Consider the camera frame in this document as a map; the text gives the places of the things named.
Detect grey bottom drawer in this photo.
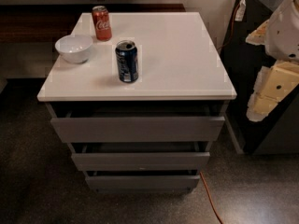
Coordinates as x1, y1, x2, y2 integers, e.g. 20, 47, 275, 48
85, 172, 200, 192

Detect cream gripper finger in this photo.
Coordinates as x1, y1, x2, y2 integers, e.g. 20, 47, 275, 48
246, 61, 299, 122
246, 21, 269, 46

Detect white-topped grey drawer cabinet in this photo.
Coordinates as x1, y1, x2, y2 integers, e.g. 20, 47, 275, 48
36, 11, 238, 194

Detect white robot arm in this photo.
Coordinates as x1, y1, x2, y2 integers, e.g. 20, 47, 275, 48
246, 0, 299, 122

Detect grey drawer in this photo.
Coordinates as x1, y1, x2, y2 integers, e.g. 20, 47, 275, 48
51, 103, 224, 143
85, 172, 200, 192
71, 142, 209, 171

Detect grey top drawer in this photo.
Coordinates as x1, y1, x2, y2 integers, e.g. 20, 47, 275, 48
51, 103, 224, 143

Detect white ceramic bowl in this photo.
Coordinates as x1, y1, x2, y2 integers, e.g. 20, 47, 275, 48
55, 35, 93, 63

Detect orange power cable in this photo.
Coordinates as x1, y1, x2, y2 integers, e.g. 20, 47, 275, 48
199, 0, 299, 224

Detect blue pepsi can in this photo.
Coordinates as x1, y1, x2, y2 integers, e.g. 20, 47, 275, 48
115, 40, 138, 83

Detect white paper tag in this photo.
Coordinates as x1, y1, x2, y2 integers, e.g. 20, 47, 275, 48
235, 0, 246, 21

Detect grey middle drawer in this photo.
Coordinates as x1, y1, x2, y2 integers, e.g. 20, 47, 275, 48
71, 142, 209, 171

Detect red coca-cola can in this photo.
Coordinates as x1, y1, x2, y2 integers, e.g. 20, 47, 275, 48
92, 6, 112, 41

